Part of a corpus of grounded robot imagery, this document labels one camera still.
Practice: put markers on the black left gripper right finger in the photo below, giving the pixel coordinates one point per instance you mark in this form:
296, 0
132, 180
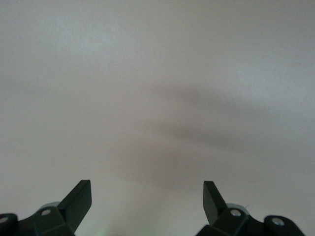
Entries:
212, 204

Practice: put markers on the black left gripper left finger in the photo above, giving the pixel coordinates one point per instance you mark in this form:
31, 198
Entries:
76, 204

